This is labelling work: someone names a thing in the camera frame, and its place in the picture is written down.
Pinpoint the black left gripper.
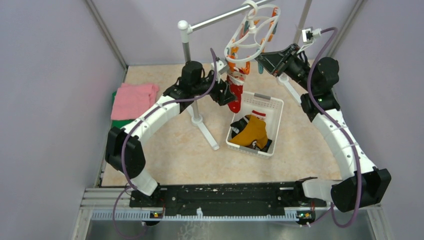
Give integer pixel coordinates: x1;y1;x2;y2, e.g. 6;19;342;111
191;70;237;105

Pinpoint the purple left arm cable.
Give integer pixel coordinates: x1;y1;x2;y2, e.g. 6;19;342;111
112;47;220;239

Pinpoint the red snowflake sock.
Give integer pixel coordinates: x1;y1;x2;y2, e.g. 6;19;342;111
251;110;267;121

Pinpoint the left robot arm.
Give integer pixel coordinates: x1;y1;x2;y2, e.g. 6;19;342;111
105;58;236;207

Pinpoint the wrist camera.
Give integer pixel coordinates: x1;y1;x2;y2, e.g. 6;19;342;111
301;27;322;44
210;59;230;76

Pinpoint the white clothes rack stand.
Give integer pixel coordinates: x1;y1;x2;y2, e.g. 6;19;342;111
177;0;314;151

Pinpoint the white round clip hanger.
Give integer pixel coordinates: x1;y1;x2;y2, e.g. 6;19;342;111
224;0;281;75

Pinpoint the black sock with blue pattern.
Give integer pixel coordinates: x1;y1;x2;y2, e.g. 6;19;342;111
247;139;273;153

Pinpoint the green folded cloth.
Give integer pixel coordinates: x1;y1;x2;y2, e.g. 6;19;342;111
111;91;133;128

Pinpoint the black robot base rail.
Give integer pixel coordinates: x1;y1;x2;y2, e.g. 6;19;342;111
129;182;327;221

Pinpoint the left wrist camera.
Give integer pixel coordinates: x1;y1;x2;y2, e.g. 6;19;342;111
210;59;230;76

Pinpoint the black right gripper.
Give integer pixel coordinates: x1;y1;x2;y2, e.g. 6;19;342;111
254;43;316;93

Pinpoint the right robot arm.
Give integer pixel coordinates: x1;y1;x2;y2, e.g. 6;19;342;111
255;44;392;213

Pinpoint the pink folded cloth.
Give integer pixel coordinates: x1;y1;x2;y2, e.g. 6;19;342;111
110;83;160;121

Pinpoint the black sock with grey pattern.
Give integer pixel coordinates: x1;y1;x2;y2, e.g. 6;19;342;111
230;115;249;138

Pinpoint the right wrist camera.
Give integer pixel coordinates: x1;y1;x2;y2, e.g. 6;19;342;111
301;27;322;44

